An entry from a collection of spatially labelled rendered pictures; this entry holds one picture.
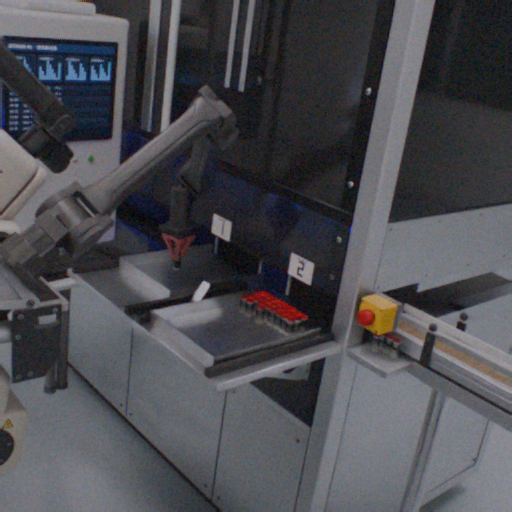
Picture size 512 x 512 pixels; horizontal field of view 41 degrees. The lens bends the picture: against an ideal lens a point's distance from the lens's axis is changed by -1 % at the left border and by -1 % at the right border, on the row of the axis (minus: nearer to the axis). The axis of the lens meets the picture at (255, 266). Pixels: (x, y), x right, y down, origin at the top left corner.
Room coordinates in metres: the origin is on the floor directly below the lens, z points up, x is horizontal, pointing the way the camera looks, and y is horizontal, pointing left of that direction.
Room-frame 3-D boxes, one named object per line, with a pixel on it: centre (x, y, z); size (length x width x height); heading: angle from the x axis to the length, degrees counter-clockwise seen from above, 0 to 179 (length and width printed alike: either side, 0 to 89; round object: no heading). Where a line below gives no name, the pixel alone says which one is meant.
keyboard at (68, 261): (1.97, 0.57, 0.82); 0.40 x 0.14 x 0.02; 141
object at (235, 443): (2.63, 0.10, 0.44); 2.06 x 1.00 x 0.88; 44
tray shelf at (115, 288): (1.70, 0.12, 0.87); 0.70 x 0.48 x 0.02; 44
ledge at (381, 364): (1.54, -0.35, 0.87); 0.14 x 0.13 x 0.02; 134
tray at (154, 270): (1.87, 0.18, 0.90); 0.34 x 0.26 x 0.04; 134
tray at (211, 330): (1.54, 0.03, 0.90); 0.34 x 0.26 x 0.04; 133
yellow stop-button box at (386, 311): (1.52, -0.31, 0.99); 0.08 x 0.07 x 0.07; 134
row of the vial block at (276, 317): (1.62, -0.05, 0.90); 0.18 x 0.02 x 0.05; 43
